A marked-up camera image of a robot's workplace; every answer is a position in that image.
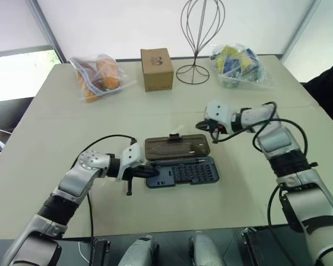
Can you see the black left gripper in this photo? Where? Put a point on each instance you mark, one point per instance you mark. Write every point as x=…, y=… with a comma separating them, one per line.
x=134, y=174

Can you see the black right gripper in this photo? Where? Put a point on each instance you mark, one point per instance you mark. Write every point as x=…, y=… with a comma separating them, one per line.
x=214, y=127

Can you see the black pen screwdriver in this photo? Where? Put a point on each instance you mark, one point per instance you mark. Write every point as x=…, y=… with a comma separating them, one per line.
x=180, y=161

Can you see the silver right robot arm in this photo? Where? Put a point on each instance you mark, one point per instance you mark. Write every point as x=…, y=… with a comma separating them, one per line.
x=277, y=138

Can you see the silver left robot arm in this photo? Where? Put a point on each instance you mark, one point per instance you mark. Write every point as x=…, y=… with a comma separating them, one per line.
x=77, y=177

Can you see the dark screwdriver bit case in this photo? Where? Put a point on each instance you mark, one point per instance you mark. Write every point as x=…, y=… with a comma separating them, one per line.
x=183, y=173

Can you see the clear bag of colourful packets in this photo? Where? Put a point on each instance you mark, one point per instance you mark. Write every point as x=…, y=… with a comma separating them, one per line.
x=238, y=66

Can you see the brown cardboard box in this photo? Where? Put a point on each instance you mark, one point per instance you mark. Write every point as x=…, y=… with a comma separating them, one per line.
x=158, y=72

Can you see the silver rounded robot leg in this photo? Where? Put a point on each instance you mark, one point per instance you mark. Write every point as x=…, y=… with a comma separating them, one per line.
x=205, y=249
x=140, y=252

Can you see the black block under table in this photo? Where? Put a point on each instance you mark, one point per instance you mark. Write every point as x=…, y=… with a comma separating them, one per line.
x=266, y=246
x=101, y=252

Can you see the clear bag of bread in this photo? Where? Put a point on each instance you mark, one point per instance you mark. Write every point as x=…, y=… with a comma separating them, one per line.
x=102, y=74

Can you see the dark shape beside table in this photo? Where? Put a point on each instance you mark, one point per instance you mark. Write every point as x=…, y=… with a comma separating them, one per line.
x=327, y=88

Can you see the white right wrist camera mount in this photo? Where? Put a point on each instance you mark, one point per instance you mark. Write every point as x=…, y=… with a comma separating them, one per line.
x=219, y=110

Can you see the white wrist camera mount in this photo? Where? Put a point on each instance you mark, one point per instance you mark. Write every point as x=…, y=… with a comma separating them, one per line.
x=131, y=155
x=219, y=110

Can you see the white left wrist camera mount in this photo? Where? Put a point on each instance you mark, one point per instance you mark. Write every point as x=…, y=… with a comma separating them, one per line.
x=131, y=155

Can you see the light grey window post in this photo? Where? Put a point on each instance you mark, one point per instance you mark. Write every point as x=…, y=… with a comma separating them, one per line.
x=299, y=30

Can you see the dark grey window post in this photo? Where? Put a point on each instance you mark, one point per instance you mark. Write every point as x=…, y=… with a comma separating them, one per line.
x=48, y=30

